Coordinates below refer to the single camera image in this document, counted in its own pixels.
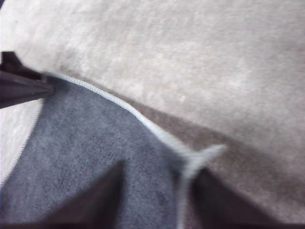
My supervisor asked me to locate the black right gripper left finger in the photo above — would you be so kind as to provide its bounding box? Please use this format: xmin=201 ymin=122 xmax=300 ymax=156
xmin=44 ymin=160 xmax=129 ymax=229

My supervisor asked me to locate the grey table cloth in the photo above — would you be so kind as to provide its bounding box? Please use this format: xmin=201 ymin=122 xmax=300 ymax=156
xmin=0 ymin=0 xmax=305 ymax=229

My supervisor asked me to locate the purple towel with grey hem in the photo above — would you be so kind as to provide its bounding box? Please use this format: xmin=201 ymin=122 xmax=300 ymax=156
xmin=0 ymin=71 xmax=228 ymax=229

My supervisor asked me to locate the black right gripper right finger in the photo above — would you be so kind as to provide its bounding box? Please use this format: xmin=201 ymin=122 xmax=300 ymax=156
xmin=190 ymin=167 xmax=283 ymax=229

